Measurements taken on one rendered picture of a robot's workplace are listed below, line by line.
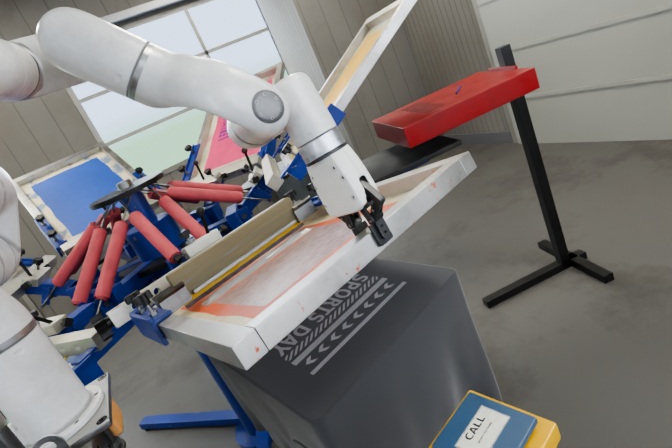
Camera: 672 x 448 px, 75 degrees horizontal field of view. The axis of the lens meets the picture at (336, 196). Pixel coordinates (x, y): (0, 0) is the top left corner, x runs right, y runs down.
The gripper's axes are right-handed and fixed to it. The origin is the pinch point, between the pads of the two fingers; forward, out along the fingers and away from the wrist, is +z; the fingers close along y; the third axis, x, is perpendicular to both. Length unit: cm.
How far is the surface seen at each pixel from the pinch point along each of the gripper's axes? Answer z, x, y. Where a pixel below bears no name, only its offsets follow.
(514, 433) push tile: 25.7, -10.3, 19.5
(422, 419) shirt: 41.3, -2.4, -14.2
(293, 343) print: 17.5, -10.7, -31.8
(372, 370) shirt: 23.0, -8.3, -10.0
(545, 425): 27.7, -6.5, 21.0
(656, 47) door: 42, 312, -50
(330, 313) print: 17.7, 0.1, -30.7
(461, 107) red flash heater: 0, 107, -54
